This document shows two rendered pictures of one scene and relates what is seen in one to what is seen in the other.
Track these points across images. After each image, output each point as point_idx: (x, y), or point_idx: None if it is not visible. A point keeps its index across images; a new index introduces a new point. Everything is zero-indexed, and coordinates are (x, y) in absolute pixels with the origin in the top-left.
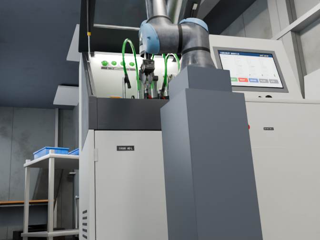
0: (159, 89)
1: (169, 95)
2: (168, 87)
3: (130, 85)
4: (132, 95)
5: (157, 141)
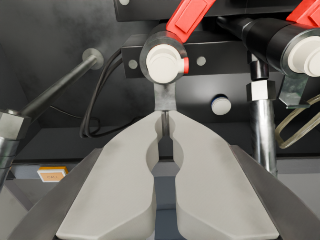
0: (277, 100)
1: (155, 223)
2: (155, 233)
3: (18, 144)
4: (80, 135)
5: None
